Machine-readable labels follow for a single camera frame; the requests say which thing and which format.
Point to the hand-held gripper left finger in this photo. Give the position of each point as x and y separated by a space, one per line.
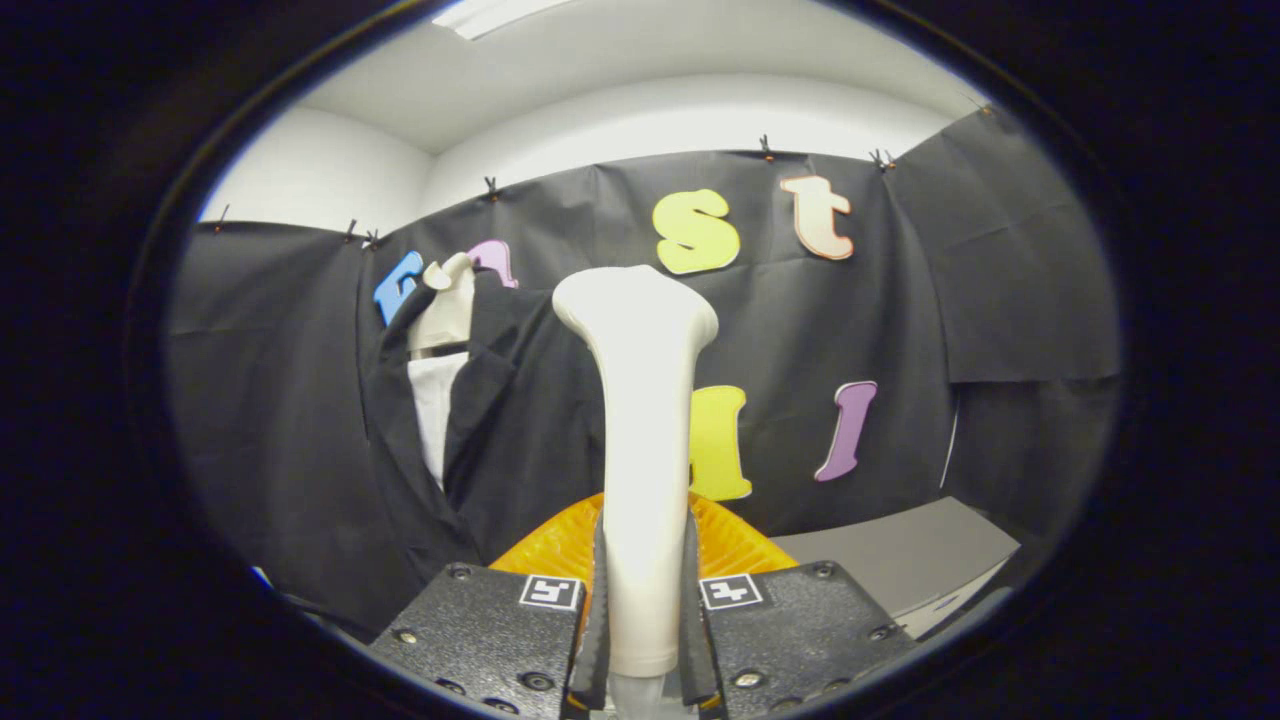
480 630

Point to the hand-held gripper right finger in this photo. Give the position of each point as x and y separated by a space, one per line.
800 630

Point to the black blazer jacket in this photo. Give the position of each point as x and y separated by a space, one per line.
520 430

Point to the white shirt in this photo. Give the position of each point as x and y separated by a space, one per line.
435 410

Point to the white garment steamer head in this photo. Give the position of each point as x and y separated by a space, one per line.
645 450

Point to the cream clothes hanger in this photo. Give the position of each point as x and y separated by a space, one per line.
445 300

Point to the grey cabinet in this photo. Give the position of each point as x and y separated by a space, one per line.
900 560

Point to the black backdrop cloth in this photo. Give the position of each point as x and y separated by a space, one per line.
780 330

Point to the ceiling light panel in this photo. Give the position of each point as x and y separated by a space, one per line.
490 15

